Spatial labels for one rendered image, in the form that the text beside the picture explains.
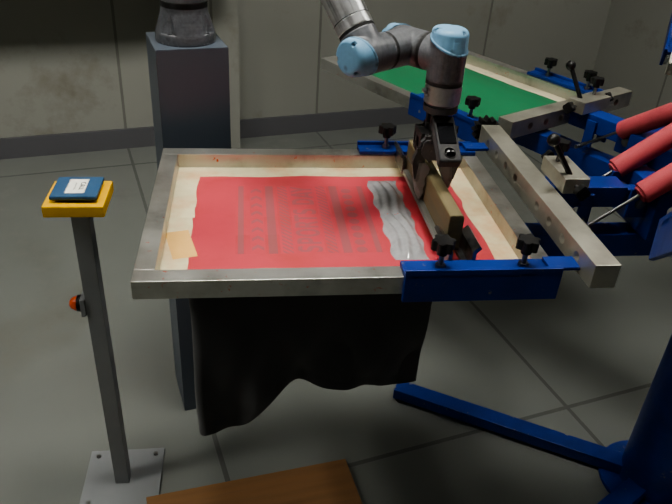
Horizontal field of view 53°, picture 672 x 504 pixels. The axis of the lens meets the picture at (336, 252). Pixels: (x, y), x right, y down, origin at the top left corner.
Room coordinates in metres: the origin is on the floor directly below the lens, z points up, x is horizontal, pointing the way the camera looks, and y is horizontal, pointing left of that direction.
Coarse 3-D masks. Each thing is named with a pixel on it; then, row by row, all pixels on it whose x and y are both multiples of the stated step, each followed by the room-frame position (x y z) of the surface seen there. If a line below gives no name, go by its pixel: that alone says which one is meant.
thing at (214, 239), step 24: (192, 240) 1.16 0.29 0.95; (216, 240) 1.17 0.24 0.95; (384, 240) 1.21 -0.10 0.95; (480, 240) 1.24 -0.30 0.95; (192, 264) 1.07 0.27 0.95; (216, 264) 1.08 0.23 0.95; (240, 264) 1.09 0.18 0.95; (264, 264) 1.09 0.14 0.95; (288, 264) 1.10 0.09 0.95; (312, 264) 1.10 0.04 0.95; (336, 264) 1.11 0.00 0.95; (360, 264) 1.11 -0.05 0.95; (384, 264) 1.12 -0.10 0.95
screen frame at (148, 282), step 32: (160, 160) 1.46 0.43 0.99; (192, 160) 1.50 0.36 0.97; (224, 160) 1.52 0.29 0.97; (256, 160) 1.53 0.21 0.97; (288, 160) 1.54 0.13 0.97; (320, 160) 1.55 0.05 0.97; (352, 160) 1.56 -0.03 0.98; (384, 160) 1.58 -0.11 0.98; (160, 192) 1.29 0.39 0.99; (480, 192) 1.44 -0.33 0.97; (160, 224) 1.16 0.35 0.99; (512, 224) 1.26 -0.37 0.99; (160, 256) 1.07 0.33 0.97; (544, 256) 1.13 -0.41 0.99; (160, 288) 0.96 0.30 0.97; (192, 288) 0.97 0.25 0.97; (224, 288) 0.98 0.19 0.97; (256, 288) 0.99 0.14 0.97; (288, 288) 1.00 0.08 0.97; (320, 288) 1.00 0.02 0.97; (352, 288) 1.01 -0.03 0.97; (384, 288) 1.02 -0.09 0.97
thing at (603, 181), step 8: (592, 176) 1.42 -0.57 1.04; (600, 176) 1.42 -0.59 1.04; (608, 176) 1.42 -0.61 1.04; (552, 184) 1.36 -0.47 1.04; (592, 184) 1.37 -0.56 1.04; (600, 184) 1.38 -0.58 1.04; (608, 184) 1.38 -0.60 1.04; (616, 184) 1.38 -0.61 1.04; (624, 184) 1.39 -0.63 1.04; (560, 192) 1.35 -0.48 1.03; (592, 192) 1.36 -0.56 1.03; (600, 192) 1.36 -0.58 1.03; (608, 192) 1.37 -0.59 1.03; (616, 192) 1.37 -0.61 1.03; (624, 192) 1.37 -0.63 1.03; (568, 200) 1.35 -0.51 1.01; (576, 200) 1.35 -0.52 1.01; (600, 200) 1.36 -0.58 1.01; (608, 200) 1.37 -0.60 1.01; (616, 200) 1.37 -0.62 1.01
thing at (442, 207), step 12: (408, 144) 1.51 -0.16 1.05; (408, 156) 1.50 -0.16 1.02; (408, 168) 1.49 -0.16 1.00; (432, 168) 1.36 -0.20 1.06; (432, 180) 1.30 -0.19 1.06; (432, 192) 1.27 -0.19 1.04; (444, 192) 1.24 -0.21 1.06; (432, 204) 1.26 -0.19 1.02; (444, 204) 1.19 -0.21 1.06; (456, 204) 1.20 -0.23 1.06; (432, 216) 1.25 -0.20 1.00; (444, 216) 1.17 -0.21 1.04; (456, 216) 1.15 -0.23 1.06; (444, 228) 1.16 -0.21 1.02; (456, 228) 1.15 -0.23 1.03; (456, 240) 1.15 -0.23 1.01
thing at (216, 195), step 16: (224, 176) 1.47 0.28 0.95; (288, 176) 1.49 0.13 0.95; (304, 176) 1.50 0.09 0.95; (320, 176) 1.50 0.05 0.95; (336, 176) 1.51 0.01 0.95; (384, 176) 1.53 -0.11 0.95; (208, 192) 1.38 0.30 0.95; (224, 192) 1.38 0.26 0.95; (368, 192) 1.43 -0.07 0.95; (208, 208) 1.30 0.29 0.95; (224, 208) 1.31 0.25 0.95; (416, 208) 1.37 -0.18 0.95
